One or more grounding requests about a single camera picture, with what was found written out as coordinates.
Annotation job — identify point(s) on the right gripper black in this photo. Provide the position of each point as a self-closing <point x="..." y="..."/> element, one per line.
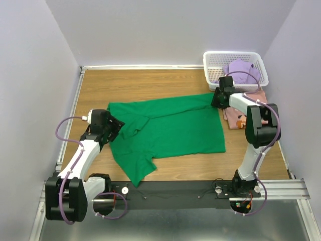
<point x="214" y="103"/>

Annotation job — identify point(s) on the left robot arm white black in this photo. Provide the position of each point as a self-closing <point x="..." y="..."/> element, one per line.
<point x="67" y="195"/>

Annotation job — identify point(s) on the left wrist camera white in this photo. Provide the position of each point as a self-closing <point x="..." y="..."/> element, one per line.
<point x="87" y="118"/>

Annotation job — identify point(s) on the white plastic basket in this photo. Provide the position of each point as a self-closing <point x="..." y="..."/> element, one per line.
<point x="213" y="62"/>

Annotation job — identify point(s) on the aluminium back rail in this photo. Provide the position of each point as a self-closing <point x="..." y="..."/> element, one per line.
<point x="141" y="67"/>

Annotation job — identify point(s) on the purple t shirt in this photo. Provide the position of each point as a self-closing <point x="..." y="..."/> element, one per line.
<point x="242" y="72"/>

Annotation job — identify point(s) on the green t shirt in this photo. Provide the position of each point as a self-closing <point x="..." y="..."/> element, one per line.
<point x="163" y="128"/>

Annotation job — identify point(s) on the aluminium rail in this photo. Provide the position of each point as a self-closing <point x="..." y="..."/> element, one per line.
<point x="68" y="124"/>
<point x="141" y="67"/>
<point x="270" y="189"/>

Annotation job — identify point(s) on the aluminium left rail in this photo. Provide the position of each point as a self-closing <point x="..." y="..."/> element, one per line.
<point x="68" y="124"/>

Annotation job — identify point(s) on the folded pink t shirt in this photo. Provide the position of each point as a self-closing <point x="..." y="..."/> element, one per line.
<point x="237" y="119"/>

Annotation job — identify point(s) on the aluminium front rail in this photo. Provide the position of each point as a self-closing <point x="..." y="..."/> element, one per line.
<point x="270" y="189"/>

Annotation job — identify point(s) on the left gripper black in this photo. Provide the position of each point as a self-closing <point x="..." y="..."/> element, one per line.
<point x="116" y="124"/>

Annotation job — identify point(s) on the black base mat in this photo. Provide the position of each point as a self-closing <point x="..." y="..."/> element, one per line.
<point x="105" y="203"/>

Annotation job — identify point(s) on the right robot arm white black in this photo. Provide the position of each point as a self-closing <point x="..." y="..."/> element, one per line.
<point x="262" y="130"/>

